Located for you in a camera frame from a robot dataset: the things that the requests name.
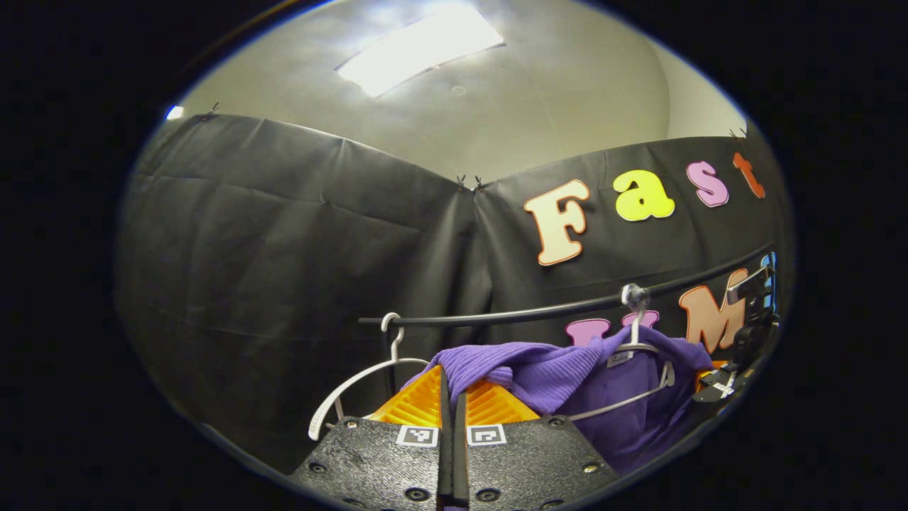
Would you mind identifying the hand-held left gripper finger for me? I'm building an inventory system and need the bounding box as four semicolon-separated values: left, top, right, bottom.
291;366;455;511
454;380;618;511

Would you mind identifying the purple corduroy shirt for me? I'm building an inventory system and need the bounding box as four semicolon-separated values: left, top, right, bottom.
401;326;714;476

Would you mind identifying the empty white hanger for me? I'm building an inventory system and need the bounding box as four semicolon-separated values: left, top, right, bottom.
309;312;430;442

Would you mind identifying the black clothes rack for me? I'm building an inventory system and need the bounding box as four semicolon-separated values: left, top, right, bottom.
358;241;777;398

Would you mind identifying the black backdrop cloth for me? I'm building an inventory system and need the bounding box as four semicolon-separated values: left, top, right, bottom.
117;114;792;473

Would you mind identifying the ceiling light panel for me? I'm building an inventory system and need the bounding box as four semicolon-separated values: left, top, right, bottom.
335;6;506;99

